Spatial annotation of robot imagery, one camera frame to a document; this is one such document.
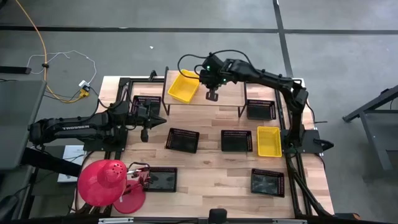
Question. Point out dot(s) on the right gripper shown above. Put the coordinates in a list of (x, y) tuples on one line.
[(214, 74)]

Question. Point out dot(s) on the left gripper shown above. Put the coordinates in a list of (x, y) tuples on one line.
[(143, 117)]

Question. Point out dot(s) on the black plastic slotted basket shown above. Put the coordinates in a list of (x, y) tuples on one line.
[(267, 184), (163, 180), (261, 111), (236, 142), (155, 105), (183, 142)]

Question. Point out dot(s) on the yellow plastic slotted basket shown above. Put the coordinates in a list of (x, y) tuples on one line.
[(183, 88), (269, 141)]

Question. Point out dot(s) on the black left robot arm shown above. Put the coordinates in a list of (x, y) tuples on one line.
[(74, 128)]

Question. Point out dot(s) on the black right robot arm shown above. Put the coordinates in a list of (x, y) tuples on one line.
[(267, 77)]

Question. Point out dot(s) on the wooden shelf black metal legs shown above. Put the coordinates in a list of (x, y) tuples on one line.
[(231, 93)]

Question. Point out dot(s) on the yellow plug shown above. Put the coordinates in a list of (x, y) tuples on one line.
[(83, 93)]

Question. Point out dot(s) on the white power adapter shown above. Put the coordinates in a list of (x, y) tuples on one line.
[(84, 84)]

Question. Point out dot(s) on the red desk lamp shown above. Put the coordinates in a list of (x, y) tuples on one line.
[(99, 186)]

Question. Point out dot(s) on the white booklet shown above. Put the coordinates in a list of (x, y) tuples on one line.
[(72, 154)]

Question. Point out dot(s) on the black rounded object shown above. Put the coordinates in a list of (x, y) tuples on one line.
[(217, 216)]

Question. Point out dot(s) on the black desk beam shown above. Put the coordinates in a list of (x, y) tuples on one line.
[(49, 161)]

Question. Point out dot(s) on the black orange clamp foot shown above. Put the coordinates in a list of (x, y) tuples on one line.
[(353, 216)]

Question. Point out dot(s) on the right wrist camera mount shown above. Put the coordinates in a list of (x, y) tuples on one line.
[(212, 97)]

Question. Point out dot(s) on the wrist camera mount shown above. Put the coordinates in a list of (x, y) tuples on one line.
[(144, 136), (212, 97)]

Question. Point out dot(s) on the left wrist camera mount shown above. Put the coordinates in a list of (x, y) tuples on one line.
[(144, 136)]

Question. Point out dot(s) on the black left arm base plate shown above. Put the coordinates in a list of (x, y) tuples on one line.
[(102, 147)]

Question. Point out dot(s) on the silver metal bracket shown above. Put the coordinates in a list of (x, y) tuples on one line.
[(289, 221), (116, 220)]

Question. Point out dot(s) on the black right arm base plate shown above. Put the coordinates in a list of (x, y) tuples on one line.
[(311, 140)]

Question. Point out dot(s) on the black curved bracket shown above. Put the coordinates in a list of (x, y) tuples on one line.
[(325, 145)]

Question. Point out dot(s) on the black aluminium table frame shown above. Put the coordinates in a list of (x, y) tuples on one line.
[(291, 186)]

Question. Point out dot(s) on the grey desk black frame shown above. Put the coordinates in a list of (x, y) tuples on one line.
[(381, 133)]

